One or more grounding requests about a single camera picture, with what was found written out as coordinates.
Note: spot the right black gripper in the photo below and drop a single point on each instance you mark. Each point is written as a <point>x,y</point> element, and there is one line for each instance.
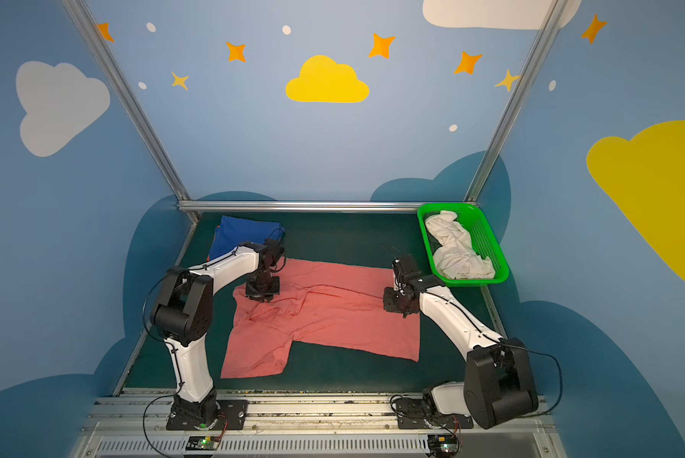
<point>397,301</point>

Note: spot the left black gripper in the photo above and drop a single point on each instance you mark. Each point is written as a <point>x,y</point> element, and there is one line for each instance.
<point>261,289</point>

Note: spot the pink t shirt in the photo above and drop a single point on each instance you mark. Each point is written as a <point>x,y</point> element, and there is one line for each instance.
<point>330,304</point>

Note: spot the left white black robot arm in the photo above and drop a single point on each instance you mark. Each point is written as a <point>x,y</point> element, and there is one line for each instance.
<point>183,314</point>

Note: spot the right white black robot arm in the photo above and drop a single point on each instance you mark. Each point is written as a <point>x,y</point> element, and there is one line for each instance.
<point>498,385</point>

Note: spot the folded blue t shirt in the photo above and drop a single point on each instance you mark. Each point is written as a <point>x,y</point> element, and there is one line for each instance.
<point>232,232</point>

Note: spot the white grey t shirt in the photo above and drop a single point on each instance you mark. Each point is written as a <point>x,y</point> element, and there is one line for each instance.
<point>456,258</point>

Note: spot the green plastic basket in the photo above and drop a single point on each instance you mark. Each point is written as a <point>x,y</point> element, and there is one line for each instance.
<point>484,242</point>

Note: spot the right circuit board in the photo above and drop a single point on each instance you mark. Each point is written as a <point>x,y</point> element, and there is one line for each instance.
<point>441,446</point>

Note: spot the left green circuit board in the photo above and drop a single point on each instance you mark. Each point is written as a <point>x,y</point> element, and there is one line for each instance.
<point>203,443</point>

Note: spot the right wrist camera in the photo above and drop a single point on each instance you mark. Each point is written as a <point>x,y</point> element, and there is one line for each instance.
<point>405,269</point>

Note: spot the back aluminium frame bar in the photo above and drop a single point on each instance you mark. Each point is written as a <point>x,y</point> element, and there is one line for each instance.
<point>238,206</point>

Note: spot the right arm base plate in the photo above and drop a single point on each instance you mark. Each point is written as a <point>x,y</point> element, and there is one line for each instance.
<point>413,413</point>

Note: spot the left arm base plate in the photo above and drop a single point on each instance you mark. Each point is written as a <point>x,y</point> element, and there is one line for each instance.
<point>213,415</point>

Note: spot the aluminium rail base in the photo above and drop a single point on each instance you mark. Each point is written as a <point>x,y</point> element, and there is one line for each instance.
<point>296,424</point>

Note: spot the left aluminium frame post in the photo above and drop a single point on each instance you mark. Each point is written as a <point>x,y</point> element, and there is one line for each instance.
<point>83,19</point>

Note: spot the aluminium frame post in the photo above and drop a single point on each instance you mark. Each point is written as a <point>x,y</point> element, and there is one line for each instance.
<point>83,19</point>
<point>534,61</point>

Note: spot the right aluminium frame post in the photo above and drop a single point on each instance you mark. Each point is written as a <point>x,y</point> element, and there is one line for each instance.
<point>534,61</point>

